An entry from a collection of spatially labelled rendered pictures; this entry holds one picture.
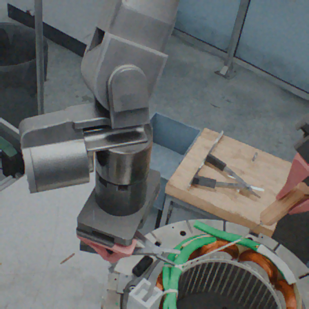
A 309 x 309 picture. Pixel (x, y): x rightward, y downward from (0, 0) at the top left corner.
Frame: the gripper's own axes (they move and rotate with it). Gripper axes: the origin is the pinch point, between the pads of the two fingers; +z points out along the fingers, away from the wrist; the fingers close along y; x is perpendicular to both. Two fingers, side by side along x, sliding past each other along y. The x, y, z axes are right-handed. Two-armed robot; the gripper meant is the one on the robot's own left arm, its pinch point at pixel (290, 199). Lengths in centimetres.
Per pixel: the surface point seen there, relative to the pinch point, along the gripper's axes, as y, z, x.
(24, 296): -15, 65, -2
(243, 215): -0.4, 27.0, 21.3
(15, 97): -97, 131, 69
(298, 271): 10.7, 20.1, 15.5
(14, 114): -94, 141, 70
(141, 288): -2.5, 18.6, -8.2
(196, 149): -15.3, 32.0, 28.5
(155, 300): -0.6, 16.9, -8.7
